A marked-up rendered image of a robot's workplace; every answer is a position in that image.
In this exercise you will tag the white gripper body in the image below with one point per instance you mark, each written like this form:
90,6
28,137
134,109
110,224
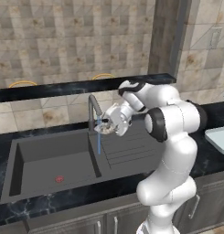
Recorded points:
118,119

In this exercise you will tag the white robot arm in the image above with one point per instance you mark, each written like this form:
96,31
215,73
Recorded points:
174,158

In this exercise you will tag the grey fish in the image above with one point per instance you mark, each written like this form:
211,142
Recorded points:
104,129

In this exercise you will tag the dark grey sink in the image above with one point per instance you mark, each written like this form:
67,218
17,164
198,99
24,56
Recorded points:
55,158

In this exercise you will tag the pale blue tray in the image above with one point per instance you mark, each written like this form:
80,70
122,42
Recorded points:
220,138

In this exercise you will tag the dark grey tap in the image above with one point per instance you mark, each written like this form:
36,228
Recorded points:
92,106

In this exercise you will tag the blue water stream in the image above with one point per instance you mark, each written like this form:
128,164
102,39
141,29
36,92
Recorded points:
99,143

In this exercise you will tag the yellow curved stool back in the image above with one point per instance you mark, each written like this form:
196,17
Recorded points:
103,75
22,82

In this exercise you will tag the grey cupboard door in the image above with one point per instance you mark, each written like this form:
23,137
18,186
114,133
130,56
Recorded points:
212,204
128,221
67,225

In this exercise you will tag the grey wall socket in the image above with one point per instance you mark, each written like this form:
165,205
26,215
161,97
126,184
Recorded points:
215,37

